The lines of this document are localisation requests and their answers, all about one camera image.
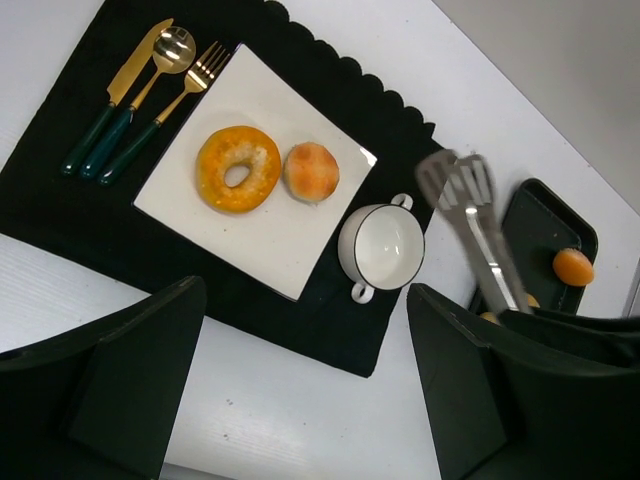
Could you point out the gold knife teal handle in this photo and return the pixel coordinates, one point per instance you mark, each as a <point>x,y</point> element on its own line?
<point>119,86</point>

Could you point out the dark orange ring doughnut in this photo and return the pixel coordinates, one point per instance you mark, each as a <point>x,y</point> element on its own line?
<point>237,168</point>

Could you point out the small round bun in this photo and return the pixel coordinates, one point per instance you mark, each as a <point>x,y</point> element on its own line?
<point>311,172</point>

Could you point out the black baking tray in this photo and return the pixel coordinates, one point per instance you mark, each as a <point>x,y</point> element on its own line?
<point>537,225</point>

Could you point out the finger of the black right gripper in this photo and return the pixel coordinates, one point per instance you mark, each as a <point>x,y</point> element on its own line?
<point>613,342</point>

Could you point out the oblong tan bread roll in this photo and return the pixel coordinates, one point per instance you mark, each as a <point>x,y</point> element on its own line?
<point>491,317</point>

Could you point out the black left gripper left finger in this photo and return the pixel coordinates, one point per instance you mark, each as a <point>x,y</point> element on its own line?
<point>100,401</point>

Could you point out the white square plate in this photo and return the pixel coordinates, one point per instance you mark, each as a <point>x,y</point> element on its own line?
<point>279,242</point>

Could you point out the gold spoon teal handle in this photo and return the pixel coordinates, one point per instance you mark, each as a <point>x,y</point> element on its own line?
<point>174,50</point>

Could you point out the orange round bun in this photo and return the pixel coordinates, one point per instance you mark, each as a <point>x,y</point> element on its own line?
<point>573,268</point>

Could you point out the white two-handled soup bowl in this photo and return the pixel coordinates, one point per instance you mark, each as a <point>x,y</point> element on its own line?
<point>381,247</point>

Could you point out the gold fork teal handle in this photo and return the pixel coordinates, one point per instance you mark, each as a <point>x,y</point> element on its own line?
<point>197,80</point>

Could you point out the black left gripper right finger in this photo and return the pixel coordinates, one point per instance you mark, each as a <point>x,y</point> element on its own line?
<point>502,406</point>

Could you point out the steel serving tongs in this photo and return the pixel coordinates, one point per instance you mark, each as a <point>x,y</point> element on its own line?
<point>461,189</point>

